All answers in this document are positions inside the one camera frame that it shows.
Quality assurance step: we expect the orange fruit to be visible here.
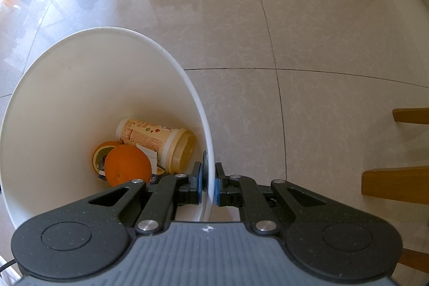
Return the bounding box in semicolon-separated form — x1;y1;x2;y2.
105;144;152;187

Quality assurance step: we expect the yellow drink cup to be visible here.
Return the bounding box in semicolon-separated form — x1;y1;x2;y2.
116;118;196;174

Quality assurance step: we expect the white plastic bucket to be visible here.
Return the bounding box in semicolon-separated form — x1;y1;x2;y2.
1;27;215;226

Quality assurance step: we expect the blue white milk carton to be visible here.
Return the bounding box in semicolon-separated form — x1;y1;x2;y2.
135;144;158;174

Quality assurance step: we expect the wooden chair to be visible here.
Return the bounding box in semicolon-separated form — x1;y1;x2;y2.
361;107;428;274

